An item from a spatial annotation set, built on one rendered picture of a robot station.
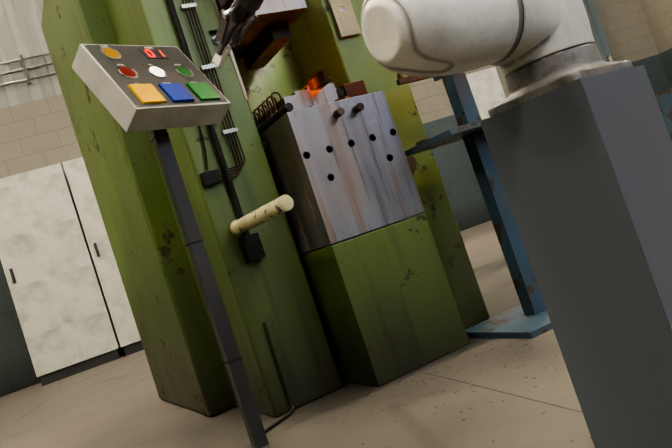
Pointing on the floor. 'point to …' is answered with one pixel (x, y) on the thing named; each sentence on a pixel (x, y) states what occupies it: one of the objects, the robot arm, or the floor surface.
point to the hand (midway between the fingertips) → (221, 54)
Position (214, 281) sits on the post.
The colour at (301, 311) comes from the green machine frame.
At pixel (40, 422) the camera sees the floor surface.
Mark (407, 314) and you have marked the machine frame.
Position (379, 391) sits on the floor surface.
